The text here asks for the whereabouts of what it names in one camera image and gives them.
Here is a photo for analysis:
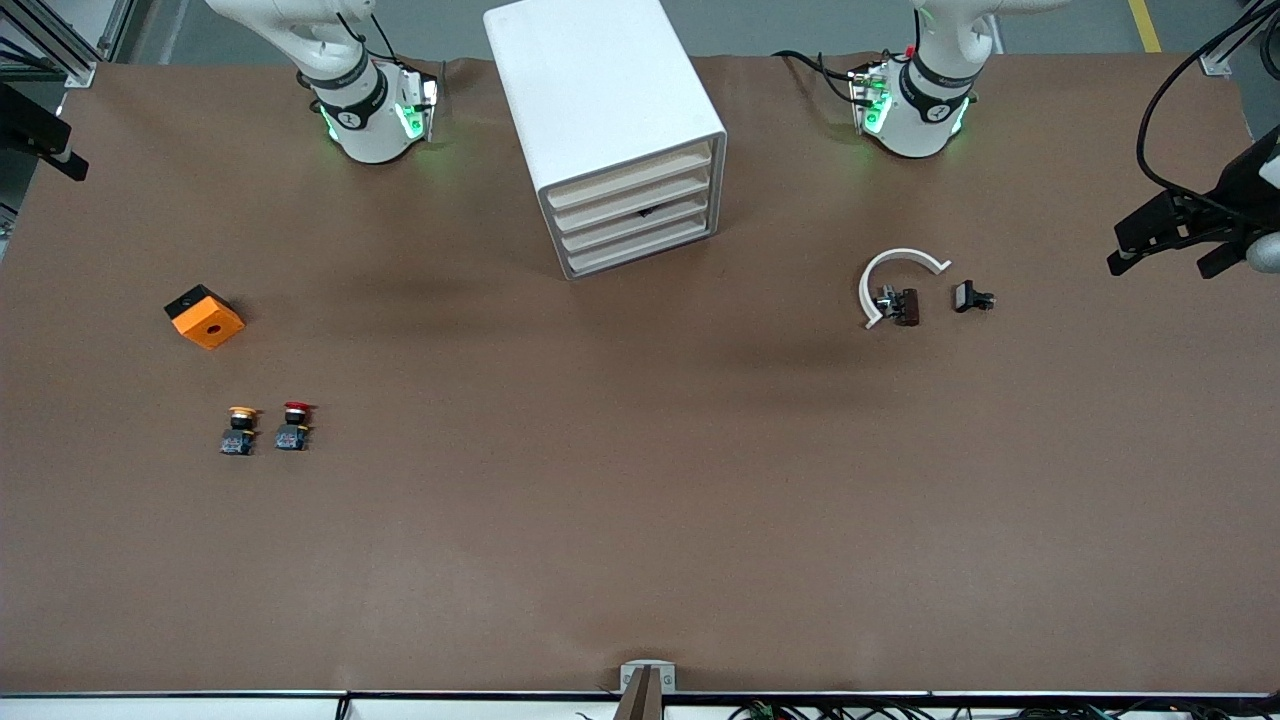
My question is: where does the yellow push button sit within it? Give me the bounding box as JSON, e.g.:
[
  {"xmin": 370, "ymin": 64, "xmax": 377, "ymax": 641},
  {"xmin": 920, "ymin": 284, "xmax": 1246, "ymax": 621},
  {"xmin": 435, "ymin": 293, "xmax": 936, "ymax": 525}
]
[{"xmin": 219, "ymin": 405, "xmax": 261, "ymax": 457}]

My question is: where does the white curved plastic ring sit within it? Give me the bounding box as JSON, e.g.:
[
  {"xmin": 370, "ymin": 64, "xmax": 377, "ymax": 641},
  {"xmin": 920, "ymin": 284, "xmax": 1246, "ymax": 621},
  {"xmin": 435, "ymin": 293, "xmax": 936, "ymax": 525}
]
[{"xmin": 858, "ymin": 248, "xmax": 952, "ymax": 331}]

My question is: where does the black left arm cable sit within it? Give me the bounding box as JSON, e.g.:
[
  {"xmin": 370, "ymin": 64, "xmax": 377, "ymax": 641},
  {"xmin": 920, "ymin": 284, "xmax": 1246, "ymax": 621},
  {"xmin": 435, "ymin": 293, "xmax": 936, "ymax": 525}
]
[{"xmin": 1137, "ymin": 0, "xmax": 1280, "ymax": 216}]

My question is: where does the white drawer cabinet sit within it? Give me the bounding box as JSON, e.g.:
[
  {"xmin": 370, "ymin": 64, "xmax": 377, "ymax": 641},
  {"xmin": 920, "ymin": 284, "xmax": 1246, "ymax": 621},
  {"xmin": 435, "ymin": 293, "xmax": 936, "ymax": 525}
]
[{"xmin": 483, "ymin": 0, "xmax": 728, "ymax": 282}]

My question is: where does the black base cable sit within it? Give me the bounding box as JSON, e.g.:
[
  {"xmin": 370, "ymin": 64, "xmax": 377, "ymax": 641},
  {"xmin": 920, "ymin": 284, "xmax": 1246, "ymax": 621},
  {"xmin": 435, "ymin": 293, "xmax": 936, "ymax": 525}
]
[{"xmin": 773, "ymin": 48, "xmax": 863, "ymax": 106}]

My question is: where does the orange box with hole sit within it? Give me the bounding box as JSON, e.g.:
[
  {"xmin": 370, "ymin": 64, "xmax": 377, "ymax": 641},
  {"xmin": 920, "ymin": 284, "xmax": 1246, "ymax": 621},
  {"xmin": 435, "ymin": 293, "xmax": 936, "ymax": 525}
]
[{"xmin": 164, "ymin": 284, "xmax": 246, "ymax": 351}]

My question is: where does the cream plastic cabinet drawer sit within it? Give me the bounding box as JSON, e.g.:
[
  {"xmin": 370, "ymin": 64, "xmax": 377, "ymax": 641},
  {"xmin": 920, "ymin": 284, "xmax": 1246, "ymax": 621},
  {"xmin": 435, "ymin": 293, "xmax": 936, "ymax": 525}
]
[
  {"xmin": 557, "ymin": 188, "xmax": 717, "ymax": 255},
  {"xmin": 551, "ymin": 163, "xmax": 715, "ymax": 233},
  {"xmin": 546, "ymin": 140, "xmax": 714, "ymax": 211},
  {"xmin": 565, "ymin": 213, "xmax": 720, "ymax": 281}
]

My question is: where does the aluminium frame profile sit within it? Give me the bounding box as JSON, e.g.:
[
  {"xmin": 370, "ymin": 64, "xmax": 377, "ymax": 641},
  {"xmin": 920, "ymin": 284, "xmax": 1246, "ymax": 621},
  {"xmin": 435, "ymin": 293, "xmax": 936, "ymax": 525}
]
[
  {"xmin": 0, "ymin": 0, "xmax": 136, "ymax": 89},
  {"xmin": 1197, "ymin": 0, "xmax": 1280, "ymax": 78}
]

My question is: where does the small brown black component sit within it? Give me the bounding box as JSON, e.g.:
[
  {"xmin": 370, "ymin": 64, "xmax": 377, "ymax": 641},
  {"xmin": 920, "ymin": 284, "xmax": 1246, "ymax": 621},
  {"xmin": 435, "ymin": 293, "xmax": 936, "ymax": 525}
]
[{"xmin": 875, "ymin": 286, "xmax": 921, "ymax": 328}]

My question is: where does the red push button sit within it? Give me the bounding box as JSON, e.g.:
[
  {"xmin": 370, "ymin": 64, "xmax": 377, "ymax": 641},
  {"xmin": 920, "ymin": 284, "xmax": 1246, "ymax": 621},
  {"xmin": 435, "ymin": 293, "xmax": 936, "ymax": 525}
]
[{"xmin": 275, "ymin": 401, "xmax": 315, "ymax": 452}]

